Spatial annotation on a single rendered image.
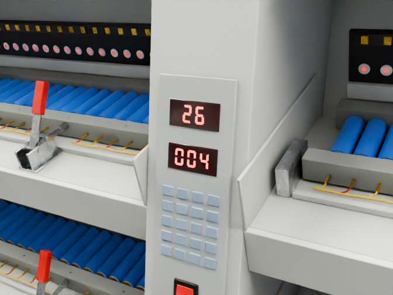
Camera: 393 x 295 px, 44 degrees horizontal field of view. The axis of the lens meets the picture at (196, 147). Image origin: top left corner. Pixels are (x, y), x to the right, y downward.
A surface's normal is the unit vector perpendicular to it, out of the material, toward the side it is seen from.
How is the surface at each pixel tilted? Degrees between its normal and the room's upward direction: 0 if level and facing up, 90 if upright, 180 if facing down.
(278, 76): 90
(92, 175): 23
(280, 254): 113
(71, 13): 90
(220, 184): 90
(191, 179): 90
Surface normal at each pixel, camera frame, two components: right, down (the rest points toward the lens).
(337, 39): -0.50, 0.16
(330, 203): -0.48, 0.52
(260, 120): 0.86, 0.14
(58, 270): -0.15, -0.84
